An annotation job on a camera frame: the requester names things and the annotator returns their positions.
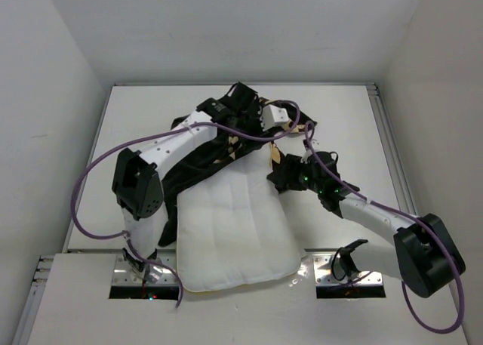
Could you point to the white pillow with yellow edge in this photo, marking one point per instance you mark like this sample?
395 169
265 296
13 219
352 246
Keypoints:
232 229

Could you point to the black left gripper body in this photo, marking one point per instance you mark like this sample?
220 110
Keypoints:
249 122

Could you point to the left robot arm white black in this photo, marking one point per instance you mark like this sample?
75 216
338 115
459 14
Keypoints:
147 181

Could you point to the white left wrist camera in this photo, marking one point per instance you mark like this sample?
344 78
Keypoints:
273 116

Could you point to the metal base plate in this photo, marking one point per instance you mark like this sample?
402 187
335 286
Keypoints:
125 275
319 268

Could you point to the aluminium rail frame left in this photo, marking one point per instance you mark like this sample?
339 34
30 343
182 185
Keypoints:
34 298

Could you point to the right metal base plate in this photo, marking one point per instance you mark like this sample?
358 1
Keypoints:
319 268

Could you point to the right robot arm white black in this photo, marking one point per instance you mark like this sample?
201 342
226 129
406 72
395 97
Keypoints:
421 252

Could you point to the black pillowcase with beige flowers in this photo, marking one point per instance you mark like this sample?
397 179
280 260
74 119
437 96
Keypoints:
213 156

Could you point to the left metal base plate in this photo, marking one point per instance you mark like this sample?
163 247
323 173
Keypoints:
125 275

